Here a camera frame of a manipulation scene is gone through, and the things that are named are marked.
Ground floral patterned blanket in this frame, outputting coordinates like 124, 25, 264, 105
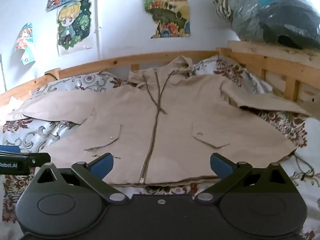
0, 54, 320, 240

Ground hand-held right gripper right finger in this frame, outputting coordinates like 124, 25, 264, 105
194, 152, 292, 204

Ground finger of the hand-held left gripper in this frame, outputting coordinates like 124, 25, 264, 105
0, 145, 21, 154

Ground clear plastic bag of clothes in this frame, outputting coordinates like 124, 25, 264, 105
192, 0, 320, 51

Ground landscape painting poster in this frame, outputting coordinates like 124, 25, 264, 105
142, 0, 191, 39

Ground white wall pipe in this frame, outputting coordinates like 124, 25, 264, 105
94, 0, 103, 59

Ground small torn cartoon girl poster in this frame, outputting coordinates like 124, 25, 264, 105
16, 22, 36, 66

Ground beige zip jacket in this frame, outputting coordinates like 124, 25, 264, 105
7, 56, 313, 187

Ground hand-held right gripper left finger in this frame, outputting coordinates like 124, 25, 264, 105
35, 152, 129, 204

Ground rough wooden plank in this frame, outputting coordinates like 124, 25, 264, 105
227, 40, 320, 64

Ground blond cartoon boy poster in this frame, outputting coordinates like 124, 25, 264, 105
56, 0, 93, 56

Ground wooden bed frame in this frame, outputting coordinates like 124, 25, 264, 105
0, 47, 320, 106

